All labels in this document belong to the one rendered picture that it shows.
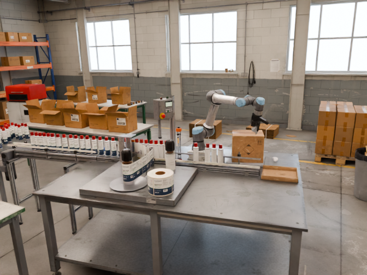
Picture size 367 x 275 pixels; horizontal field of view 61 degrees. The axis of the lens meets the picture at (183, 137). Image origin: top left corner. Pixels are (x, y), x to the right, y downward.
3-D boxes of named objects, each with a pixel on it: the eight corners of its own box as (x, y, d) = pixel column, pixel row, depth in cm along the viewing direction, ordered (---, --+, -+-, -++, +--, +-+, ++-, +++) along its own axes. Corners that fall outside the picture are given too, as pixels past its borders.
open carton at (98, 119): (81, 130, 479) (78, 106, 469) (103, 123, 525) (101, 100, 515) (105, 132, 461) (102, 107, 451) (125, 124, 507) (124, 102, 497)
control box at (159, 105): (153, 119, 304) (152, 99, 299) (167, 116, 314) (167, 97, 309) (159, 120, 296) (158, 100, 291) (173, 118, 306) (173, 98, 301)
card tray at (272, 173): (261, 179, 270) (261, 175, 269) (262, 168, 294) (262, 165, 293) (297, 183, 261) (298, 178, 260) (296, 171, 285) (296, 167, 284)
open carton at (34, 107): (23, 123, 534) (19, 101, 524) (43, 118, 573) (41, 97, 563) (40, 125, 519) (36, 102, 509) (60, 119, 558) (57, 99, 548)
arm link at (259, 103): (259, 95, 282) (267, 99, 277) (256, 106, 288) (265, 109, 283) (254, 97, 277) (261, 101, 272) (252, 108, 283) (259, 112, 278)
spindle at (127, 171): (121, 184, 252) (118, 150, 244) (126, 180, 260) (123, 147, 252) (131, 185, 249) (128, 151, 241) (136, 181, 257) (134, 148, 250)
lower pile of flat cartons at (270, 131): (244, 136, 713) (244, 127, 707) (252, 130, 758) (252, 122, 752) (273, 139, 682) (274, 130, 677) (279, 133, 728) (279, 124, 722)
